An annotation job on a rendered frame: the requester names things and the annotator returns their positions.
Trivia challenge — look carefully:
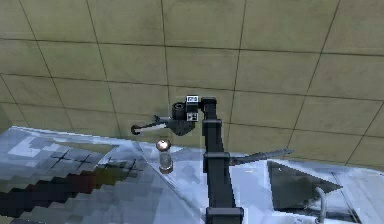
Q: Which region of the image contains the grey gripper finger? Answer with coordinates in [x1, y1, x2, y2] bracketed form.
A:
[151, 115, 173, 125]
[130, 122, 170, 136]

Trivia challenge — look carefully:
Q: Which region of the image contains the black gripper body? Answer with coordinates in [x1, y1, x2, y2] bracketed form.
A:
[167, 101, 197, 137]

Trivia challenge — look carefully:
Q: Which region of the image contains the grey glass shaker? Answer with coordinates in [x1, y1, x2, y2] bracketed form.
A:
[155, 139, 174, 175]

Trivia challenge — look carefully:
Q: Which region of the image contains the steel kitchen sink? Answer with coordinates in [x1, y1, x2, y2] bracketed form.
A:
[266, 159, 364, 224]

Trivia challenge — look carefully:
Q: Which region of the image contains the grey stove top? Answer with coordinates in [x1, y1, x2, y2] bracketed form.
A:
[0, 133, 151, 224]

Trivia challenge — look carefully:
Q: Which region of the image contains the grey sink faucet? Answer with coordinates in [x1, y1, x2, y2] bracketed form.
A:
[314, 186, 328, 224]

